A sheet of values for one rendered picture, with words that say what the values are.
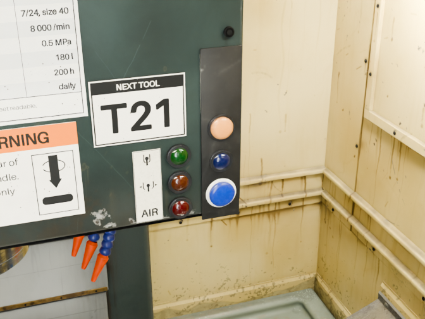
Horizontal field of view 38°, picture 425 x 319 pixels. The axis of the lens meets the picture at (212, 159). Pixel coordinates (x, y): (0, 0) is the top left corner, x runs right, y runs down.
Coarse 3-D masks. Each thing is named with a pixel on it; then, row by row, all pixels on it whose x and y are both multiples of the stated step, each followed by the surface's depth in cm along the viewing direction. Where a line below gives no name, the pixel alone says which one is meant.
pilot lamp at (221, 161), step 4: (216, 156) 68; (220, 156) 68; (224, 156) 68; (228, 156) 69; (216, 160) 68; (220, 160) 68; (224, 160) 68; (228, 160) 69; (216, 164) 68; (220, 164) 68; (224, 164) 69; (228, 164) 69; (220, 168) 69
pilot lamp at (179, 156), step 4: (180, 148) 66; (176, 152) 66; (180, 152) 66; (184, 152) 67; (172, 156) 66; (176, 156) 66; (180, 156) 67; (184, 156) 67; (172, 160) 67; (176, 160) 67; (180, 160) 67; (184, 160) 67; (176, 164) 67; (180, 164) 67
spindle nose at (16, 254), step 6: (24, 246) 85; (0, 252) 80; (6, 252) 81; (12, 252) 82; (18, 252) 83; (24, 252) 85; (0, 258) 81; (6, 258) 82; (12, 258) 83; (18, 258) 84; (0, 264) 81; (6, 264) 82; (12, 264) 83; (0, 270) 81; (6, 270) 82
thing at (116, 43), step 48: (96, 0) 58; (144, 0) 59; (192, 0) 61; (240, 0) 62; (96, 48) 60; (144, 48) 61; (192, 48) 63; (192, 96) 65; (144, 144) 65; (192, 144) 67; (240, 144) 70; (96, 192) 66; (192, 192) 70; (0, 240) 65; (48, 240) 67
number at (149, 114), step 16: (128, 96) 63; (144, 96) 63; (160, 96) 64; (176, 96) 64; (128, 112) 63; (144, 112) 64; (160, 112) 64; (176, 112) 65; (144, 128) 65; (160, 128) 65; (176, 128) 66
